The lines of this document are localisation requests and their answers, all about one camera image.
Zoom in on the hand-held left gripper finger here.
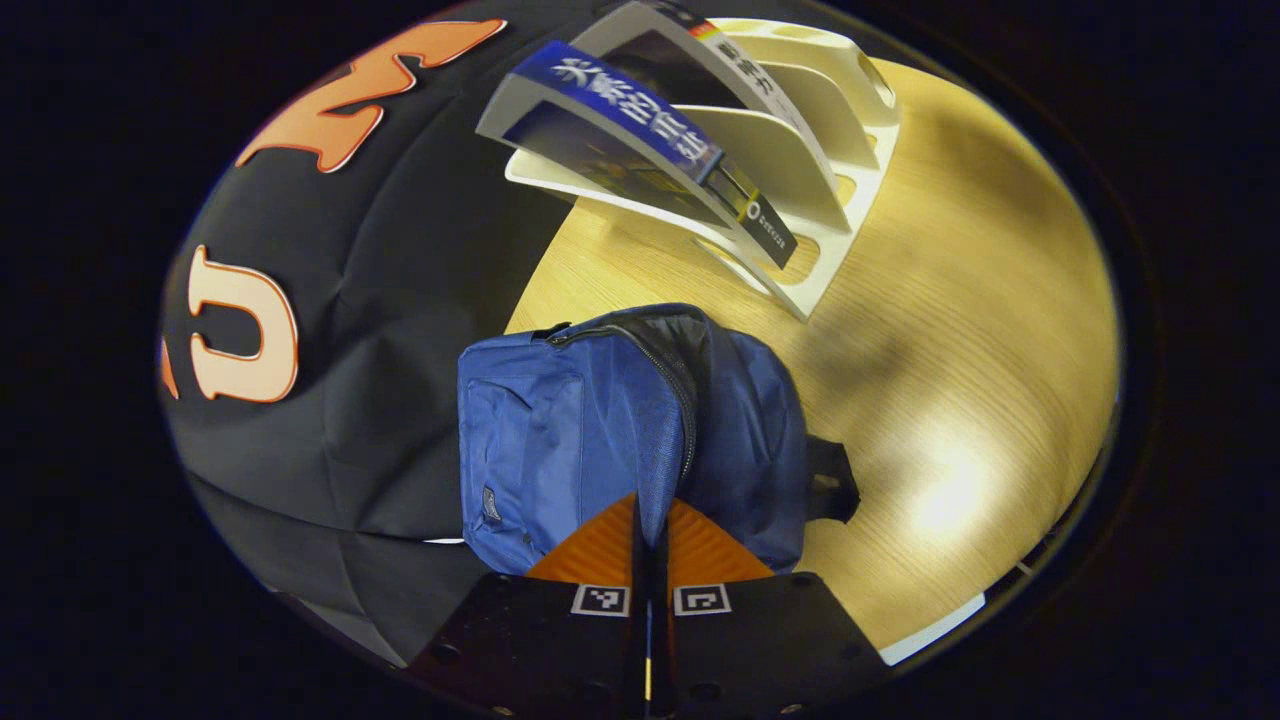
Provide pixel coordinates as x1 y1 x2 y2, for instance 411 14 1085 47
650 498 891 719
405 492 651 719

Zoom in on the blue schoolbag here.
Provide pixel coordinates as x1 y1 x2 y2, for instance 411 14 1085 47
457 303 861 576

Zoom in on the blue spine book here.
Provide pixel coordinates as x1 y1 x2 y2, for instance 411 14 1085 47
476 40 799 269

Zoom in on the white bookshelf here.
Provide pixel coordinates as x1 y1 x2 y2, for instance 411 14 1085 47
505 18 901 323

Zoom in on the grey portrait cover book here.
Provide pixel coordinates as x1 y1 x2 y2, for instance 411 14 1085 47
570 0 853 233

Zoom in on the black backdrop cloth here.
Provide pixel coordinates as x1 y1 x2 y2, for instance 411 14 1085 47
158 0 641 666

